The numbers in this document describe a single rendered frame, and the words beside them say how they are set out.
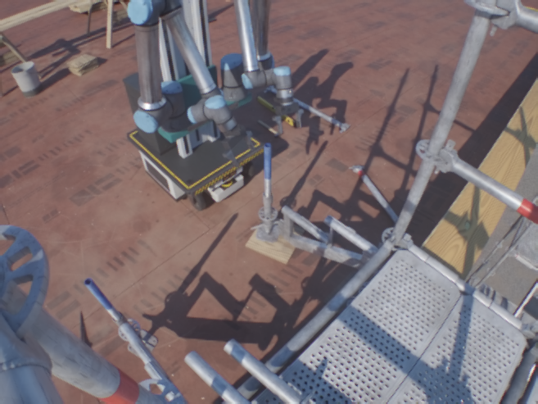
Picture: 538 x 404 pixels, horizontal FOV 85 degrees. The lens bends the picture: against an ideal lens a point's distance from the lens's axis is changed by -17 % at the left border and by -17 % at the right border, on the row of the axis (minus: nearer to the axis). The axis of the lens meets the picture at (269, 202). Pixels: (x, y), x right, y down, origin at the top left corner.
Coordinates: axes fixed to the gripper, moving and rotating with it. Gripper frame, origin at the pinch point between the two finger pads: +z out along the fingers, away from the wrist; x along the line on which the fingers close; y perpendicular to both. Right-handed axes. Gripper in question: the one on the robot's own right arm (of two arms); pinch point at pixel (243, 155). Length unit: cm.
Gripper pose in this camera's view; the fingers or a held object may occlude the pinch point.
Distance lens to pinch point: 180.1
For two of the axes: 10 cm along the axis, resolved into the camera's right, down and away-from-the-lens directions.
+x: -5.8, 6.8, -4.5
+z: 3.9, 7.2, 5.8
